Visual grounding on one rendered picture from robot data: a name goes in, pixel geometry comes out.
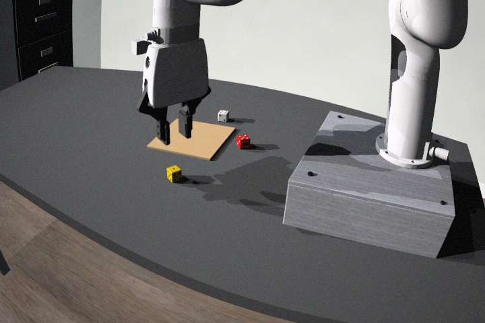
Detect red die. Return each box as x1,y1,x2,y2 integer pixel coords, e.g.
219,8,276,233
237,135,250,149

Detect yellow die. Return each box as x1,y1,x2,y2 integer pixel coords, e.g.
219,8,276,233
167,166,182,183

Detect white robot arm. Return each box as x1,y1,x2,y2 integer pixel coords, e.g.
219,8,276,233
131,0,468,169

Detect tan square mat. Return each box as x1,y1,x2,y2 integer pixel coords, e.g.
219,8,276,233
147,119,235,161

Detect white die with black pips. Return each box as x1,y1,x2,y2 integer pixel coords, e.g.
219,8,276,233
218,110,229,122

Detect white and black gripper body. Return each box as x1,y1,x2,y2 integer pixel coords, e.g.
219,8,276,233
143,38,209,108

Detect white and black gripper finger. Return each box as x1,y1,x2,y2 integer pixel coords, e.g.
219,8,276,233
179,87,211,139
136,83,170,145

